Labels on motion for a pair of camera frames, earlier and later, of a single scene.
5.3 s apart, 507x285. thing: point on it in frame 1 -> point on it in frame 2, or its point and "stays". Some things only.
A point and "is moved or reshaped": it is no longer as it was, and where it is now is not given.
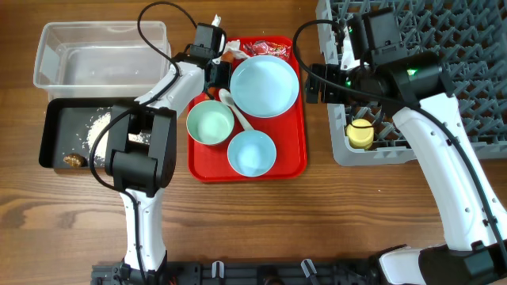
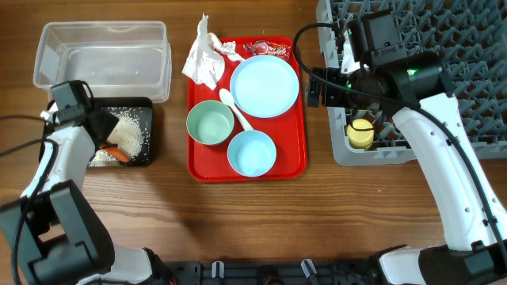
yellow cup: x=360 y=134 stays
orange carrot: x=228 y=56 is moved or reshaped
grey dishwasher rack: x=470 y=38 stays
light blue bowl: x=251 y=153 stays
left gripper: x=224 y=77 -> x=108 y=119
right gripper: x=330 y=73 stays
